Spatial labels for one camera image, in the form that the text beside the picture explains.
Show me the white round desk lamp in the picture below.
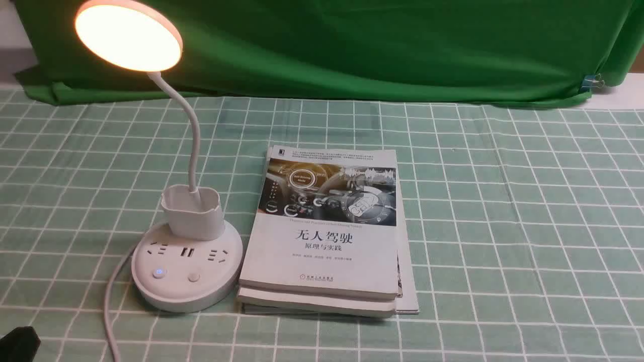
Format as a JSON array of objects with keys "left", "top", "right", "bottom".
[{"left": 74, "top": 1, "right": 243, "bottom": 313}]

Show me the white lamp power cable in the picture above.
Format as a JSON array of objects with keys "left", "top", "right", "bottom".
[{"left": 103, "top": 244, "right": 138, "bottom": 362}]

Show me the white book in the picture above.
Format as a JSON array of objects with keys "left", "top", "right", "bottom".
[
  {"left": 237, "top": 287, "right": 396, "bottom": 318},
  {"left": 239, "top": 145, "right": 398, "bottom": 300}
]

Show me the green backdrop cloth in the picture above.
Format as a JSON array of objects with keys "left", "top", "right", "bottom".
[{"left": 11, "top": 0, "right": 644, "bottom": 109}]

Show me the green checkered tablecloth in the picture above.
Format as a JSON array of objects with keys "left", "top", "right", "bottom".
[{"left": 1, "top": 89, "right": 643, "bottom": 361}]

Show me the blue binder clip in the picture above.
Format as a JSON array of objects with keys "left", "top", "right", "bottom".
[{"left": 580, "top": 73, "right": 605, "bottom": 93}]

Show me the white middle book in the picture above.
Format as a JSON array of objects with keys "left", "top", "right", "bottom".
[{"left": 237, "top": 287, "right": 396, "bottom": 318}]

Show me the white top book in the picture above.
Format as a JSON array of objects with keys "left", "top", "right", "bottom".
[{"left": 239, "top": 145, "right": 398, "bottom": 300}]

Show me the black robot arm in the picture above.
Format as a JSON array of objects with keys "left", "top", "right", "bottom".
[{"left": 1, "top": 327, "right": 41, "bottom": 361}]

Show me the bottom book under stack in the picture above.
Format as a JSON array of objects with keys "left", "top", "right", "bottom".
[{"left": 242, "top": 218, "right": 420, "bottom": 315}]

